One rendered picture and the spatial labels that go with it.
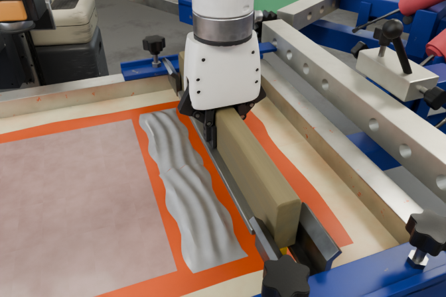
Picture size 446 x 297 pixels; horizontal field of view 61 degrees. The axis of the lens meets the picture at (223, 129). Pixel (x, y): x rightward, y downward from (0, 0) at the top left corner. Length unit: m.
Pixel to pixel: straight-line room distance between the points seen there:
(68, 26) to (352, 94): 1.10
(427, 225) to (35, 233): 0.46
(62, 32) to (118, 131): 0.86
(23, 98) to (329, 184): 0.56
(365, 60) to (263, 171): 0.34
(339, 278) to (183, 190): 0.25
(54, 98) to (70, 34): 0.74
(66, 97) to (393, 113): 0.58
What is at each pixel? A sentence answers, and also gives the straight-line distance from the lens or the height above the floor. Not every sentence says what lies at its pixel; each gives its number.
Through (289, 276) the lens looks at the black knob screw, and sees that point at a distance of 0.35.
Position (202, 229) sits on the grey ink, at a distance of 0.51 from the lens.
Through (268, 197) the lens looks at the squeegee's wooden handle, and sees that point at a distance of 0.42.
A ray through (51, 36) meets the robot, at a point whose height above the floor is 0.83.
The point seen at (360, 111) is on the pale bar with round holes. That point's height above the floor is 1.02.
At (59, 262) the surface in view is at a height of 0.96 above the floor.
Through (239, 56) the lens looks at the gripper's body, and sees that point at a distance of 0.49.
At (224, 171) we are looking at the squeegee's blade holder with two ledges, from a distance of 0.53.
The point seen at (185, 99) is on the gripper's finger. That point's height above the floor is 1.08.
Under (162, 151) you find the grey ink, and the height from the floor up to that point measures 0.96.
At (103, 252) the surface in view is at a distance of 0.51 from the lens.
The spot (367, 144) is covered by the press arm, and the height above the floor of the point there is 0.92.
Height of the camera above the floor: 1.35
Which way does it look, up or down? 36 degrees down
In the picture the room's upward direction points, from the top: straight up
